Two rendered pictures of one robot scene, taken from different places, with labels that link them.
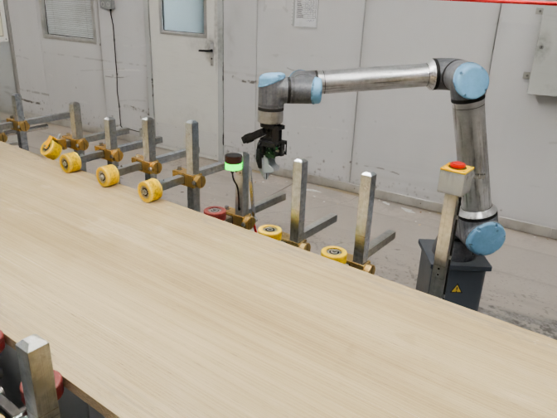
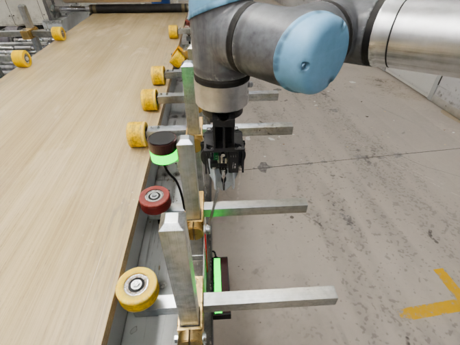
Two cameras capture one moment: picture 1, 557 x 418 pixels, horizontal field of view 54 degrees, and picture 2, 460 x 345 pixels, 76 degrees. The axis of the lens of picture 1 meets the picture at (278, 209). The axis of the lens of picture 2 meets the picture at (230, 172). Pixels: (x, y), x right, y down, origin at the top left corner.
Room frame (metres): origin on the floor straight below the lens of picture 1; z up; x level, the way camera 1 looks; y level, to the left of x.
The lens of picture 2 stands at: (1.61, -0.32, 1.44)
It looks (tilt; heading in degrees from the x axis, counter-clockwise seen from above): 39 degrees down; 50
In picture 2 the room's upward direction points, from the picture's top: straight up
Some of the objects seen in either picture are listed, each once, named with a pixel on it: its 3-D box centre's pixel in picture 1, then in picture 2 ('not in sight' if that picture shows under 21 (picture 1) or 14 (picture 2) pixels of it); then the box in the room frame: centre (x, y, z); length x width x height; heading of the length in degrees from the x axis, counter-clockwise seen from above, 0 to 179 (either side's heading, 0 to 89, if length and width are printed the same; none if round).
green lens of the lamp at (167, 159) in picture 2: (233, 165); (164, 152); (1.83, 0.16, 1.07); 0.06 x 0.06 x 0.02
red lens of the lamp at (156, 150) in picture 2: (233, 158); (162, 142); (1.83, 0.16, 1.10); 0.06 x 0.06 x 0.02
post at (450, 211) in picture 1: (442, 264); not in sight; (1.41, -0.48, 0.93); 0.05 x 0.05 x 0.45; 54
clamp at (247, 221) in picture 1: (236, 218); (193, 214); (1.88, 0.15, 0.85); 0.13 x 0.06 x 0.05; 54
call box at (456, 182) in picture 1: (455, 180); not in sight; (1.41, -0.48, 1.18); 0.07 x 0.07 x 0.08; 54
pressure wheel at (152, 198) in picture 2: (215, 223); (157, 209); (1.81, 0.23, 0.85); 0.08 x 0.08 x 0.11
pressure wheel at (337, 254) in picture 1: (332, 266); not in sight; (1.51, -0.18, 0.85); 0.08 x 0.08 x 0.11
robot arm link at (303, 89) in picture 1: (303, 89); (290, 46); (1.92, -0.07, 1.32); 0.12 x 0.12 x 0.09; 7
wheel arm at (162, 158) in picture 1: (155, 160); (213, 96); (2.24, 0.53, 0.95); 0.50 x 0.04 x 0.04; 144
